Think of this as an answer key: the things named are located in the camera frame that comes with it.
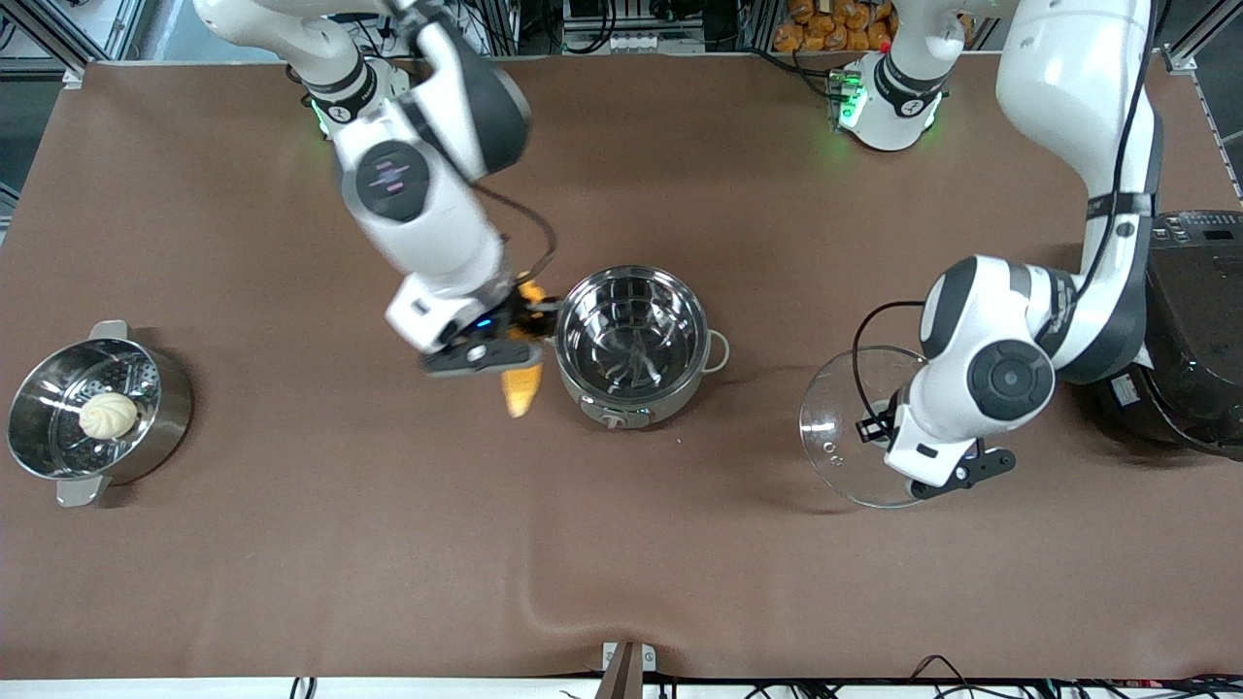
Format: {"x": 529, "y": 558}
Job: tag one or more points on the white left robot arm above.
{"x": 1078, "y": 136}

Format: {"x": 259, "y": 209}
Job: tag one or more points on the steel steamer pot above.
{"x": 146, "y": 427}

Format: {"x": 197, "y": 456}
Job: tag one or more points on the bag of orange buns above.
{"x": 835, "y": 24}

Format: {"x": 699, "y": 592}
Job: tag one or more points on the glass pot lid with knob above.
{"x": 840, "y": 427}

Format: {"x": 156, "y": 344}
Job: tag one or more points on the aluminium frame profile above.
{"x": 1192, "y": 44}
{"x": 78, "y": 39}

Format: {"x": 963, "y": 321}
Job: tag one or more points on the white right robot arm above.
{"x": 427, "y": 184}

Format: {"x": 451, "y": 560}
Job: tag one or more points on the white steamed bun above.
{"x": 108, "y": 416}

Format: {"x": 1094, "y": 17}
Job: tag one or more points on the steel electric cooking pot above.
{"x": 631, "y": 330}

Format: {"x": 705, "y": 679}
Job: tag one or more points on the brown table mat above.
{"x": 621, "y": 544}

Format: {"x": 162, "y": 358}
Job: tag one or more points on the yellow corn cob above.
{"x": 521, "y": 390}

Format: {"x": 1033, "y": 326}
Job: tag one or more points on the white power strip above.
{"x": 653, "y": 44}

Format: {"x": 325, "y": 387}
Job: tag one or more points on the metal table clamp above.
{"x": 626, "y": 670}

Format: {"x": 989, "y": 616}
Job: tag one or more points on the black rice cooker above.
{"x": 1199, "y": 330}

